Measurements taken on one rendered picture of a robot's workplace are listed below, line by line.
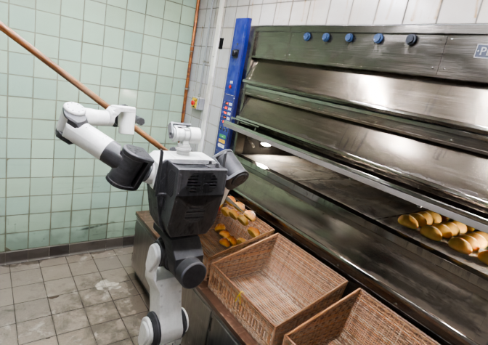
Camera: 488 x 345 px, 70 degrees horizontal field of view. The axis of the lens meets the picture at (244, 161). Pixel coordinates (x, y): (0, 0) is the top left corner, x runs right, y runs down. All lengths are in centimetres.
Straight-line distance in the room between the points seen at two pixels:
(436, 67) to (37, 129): 264
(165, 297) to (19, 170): 185
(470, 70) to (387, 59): 37
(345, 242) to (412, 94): 80
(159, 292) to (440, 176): 127
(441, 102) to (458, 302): 81
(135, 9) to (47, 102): 100
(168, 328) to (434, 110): 145
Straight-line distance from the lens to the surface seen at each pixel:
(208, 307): 206
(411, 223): 192
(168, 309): 167
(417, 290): 178
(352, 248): 192
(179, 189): 125
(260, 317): 176
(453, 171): 164
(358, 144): 185
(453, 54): 171
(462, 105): 164
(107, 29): 307
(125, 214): 346
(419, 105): 170
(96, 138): 136
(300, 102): 214
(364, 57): 192
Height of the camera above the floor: 175
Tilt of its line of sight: 14 degrees down
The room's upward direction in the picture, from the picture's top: 10 degrees clockwise
